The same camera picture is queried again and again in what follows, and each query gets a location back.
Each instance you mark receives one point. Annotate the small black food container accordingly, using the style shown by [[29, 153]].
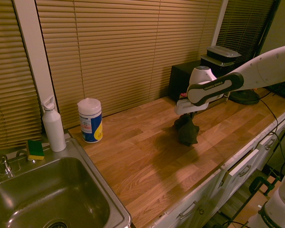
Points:
[[222, 52]]

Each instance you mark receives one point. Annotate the black camera stand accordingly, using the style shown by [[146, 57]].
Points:
[[244, 97]]

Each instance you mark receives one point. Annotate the dark green cloth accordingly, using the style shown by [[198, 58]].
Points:
[[187, 133]]

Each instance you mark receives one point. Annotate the green and yellow sponge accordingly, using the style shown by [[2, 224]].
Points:
[[35, 149]]

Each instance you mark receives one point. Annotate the narrow tan window blind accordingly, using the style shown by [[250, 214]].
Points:
[[9, 83]]

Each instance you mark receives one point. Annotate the dark shaded window blind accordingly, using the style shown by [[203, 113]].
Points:
[[240, 28]]

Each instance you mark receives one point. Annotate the black box cabinet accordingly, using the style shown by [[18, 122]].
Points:
[[179, 80]]

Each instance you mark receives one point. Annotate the small red object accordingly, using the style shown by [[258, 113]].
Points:
[[183, 95]]

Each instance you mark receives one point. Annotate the large black food container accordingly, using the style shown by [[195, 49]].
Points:
[[216, 65]]

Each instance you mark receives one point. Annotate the white water bottle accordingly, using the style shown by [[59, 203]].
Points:
[[54, 130]]

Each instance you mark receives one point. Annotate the disinfecting wipes canister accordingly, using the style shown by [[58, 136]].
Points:
[[90, 121]]

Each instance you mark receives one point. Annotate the wide tan window blind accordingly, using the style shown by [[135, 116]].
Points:
[[123, 52]]

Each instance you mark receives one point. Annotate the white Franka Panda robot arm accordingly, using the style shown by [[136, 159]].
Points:
[[247, 76]]

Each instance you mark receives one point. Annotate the stainless steel sink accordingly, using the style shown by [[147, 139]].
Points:
[[50, 187]]

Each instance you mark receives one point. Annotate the white kitchen cabinet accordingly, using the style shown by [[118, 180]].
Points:
[[204, 197]]

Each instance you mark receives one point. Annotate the green black clamp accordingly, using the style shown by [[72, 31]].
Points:
[[261, 185]]

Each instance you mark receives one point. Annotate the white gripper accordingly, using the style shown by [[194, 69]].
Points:
[[186, 107]]

